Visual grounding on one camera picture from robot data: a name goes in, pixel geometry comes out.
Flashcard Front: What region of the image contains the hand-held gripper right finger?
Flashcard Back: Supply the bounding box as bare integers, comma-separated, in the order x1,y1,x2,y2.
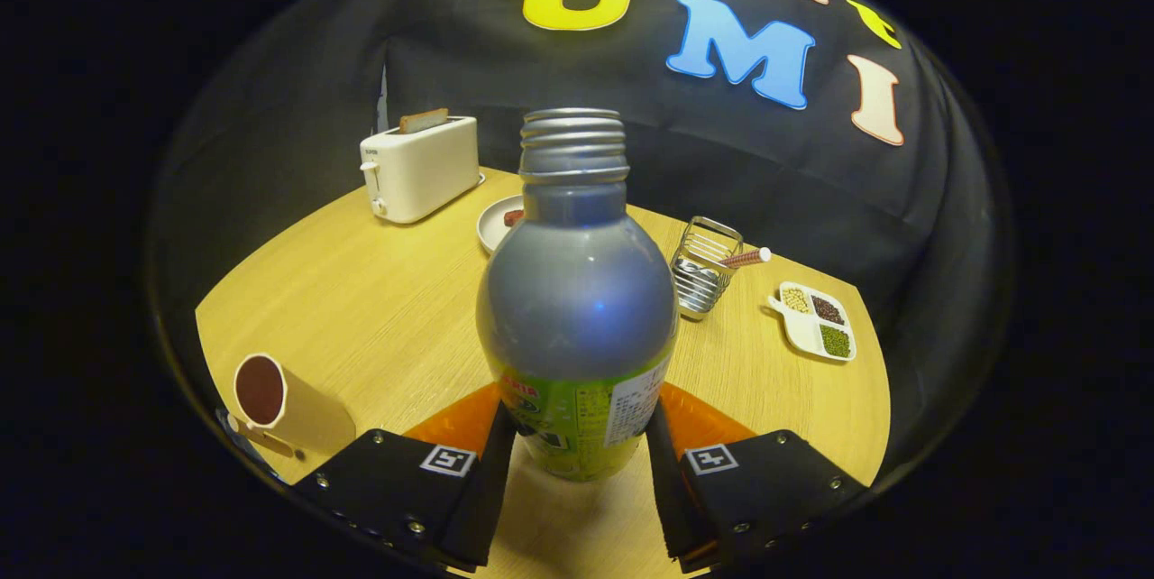
645,383,871,573

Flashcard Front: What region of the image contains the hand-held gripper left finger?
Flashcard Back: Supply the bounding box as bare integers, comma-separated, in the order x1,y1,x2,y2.
293,383,517,573

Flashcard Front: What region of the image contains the beige wooden-handled cup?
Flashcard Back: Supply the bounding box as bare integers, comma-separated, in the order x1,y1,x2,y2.
225,354,357,458

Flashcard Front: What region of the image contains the silver juice bottle green label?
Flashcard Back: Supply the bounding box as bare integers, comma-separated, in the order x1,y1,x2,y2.
476,107,679,482

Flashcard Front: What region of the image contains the wooden table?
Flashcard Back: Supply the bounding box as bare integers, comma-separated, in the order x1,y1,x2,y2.
196,167,892,579

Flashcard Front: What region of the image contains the white divided bean dish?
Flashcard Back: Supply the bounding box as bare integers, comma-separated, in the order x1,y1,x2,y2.
768,281,857,363

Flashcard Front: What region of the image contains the white oval plate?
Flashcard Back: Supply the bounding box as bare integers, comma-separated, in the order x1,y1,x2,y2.
477,195,526,255

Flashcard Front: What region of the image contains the white toaster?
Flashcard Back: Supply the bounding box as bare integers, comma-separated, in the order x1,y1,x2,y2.
360,116,481,225

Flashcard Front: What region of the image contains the toast slice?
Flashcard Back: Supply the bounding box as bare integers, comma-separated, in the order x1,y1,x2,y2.
399,107,450,134

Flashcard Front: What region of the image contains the black backdrop cloth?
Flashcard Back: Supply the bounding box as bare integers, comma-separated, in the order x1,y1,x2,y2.
149,0,1015,472

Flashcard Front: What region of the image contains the wire mesh holder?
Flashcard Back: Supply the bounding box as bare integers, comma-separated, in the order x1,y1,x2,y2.
670,216,745,321

